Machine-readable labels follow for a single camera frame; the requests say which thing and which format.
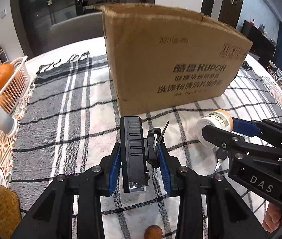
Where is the white pill bottle tan cap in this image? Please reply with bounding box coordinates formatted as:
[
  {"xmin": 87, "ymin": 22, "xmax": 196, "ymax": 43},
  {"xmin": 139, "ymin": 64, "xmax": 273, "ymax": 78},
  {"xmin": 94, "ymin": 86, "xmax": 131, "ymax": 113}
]
[{"xmin": 196, "ymin": 109, "xmax": 234, "ymax": 148}]

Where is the brown wooden handle piece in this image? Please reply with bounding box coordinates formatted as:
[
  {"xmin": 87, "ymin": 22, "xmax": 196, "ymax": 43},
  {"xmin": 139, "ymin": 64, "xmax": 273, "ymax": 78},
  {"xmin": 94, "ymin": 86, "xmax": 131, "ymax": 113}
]
[{"xmin": 144, "ymin": 225, "xmax": 163, "ymax": 239}]

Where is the black rectangular flashlight tool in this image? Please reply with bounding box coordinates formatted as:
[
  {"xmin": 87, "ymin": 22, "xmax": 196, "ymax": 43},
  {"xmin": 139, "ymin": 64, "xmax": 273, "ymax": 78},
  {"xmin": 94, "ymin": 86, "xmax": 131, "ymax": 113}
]
[{"xmin": 120, "ymin": 116, "xmax": 168, "ymax": 193}]

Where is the person right hand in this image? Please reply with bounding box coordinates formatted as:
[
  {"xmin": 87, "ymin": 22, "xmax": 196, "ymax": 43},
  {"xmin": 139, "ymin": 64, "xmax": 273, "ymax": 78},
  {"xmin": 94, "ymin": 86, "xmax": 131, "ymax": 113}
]
[{"xmin": 262, "ymin": 203, "xmax": 282, "ymax": 233}]

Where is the key with black head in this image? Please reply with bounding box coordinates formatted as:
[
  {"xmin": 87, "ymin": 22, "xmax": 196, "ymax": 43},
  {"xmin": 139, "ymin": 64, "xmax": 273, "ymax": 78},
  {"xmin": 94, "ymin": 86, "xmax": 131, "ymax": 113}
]
[{"xmin": 214, "ymin": 148, "xmax": 228, "ymax": 172}]

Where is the floral patterned cloth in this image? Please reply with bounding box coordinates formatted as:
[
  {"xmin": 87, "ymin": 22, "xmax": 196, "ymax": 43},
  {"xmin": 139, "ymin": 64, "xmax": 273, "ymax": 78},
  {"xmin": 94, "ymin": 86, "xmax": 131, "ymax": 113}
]
[{"xmin": 261, "ymin": 76, "xmax": 282, "ymax": 110}]

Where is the woven wicker box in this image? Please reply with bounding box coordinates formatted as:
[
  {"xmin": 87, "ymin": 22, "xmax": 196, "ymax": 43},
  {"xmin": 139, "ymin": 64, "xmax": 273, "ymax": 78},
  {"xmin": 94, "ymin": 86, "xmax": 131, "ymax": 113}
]
[{"xmin": 0, "ymin": 185, "xmax": 21, "ymax": 238}]

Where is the black television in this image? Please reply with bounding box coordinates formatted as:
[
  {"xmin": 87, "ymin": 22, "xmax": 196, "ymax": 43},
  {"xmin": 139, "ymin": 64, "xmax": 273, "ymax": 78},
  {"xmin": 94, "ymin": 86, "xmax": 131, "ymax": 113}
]
[{"xmin": 241, "ymin": 20, "xmax": 276, "ymax": 61}]

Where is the plaid grey white tablecloth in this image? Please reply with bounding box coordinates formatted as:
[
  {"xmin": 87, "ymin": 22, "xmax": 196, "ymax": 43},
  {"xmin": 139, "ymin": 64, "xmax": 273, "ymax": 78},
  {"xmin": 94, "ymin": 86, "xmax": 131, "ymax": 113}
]
[{"xmin": 11, "ymin": 56, "xmax": 282, "ymax": 238}]

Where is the white cylindrical speaker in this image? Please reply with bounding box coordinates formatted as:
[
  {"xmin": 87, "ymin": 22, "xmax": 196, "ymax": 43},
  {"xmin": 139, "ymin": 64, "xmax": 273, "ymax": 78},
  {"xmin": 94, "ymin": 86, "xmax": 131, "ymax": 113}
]
[{"xmin": 0, "ymin": 107, "xmax": 18, "ymax": 138}]

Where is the brown cardboard box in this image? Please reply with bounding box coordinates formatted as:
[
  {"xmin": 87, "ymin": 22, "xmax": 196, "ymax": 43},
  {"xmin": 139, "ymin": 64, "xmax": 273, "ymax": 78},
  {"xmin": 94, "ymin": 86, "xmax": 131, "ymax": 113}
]
[{"xmin": 99, "ymin": 3, "xmax": 252, "ymax": 116}]

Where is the white fruit basket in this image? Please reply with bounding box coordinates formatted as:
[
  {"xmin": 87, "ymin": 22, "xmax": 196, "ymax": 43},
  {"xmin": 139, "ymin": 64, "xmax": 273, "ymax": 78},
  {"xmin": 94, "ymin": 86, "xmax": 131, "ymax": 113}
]
[{"xmin": 0, "ymin": 56, "xmax": 30, "ymax": 114}]

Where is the orange fruit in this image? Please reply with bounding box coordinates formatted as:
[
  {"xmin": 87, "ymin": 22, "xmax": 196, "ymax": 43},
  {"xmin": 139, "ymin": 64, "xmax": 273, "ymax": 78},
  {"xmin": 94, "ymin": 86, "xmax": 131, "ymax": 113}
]
[{"xmin": 0, "ymin": 63, "xmax": 14, "ymax": 90}]

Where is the grey dining chair left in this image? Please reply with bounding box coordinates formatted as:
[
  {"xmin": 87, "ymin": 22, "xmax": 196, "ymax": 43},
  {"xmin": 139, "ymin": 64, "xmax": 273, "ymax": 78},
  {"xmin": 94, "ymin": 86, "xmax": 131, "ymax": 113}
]
[{"xmin": 48, "ymin": 12, "xmax": 104, "ymax": 50}]

